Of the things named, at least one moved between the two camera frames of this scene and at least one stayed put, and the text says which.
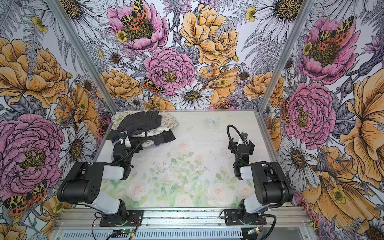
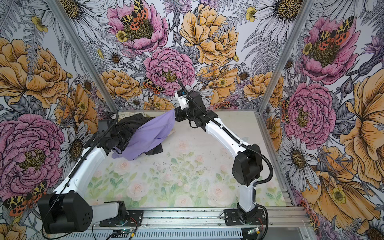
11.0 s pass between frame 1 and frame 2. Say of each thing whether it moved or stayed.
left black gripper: moved
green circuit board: stayed
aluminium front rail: stayed
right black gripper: moved
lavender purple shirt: moved
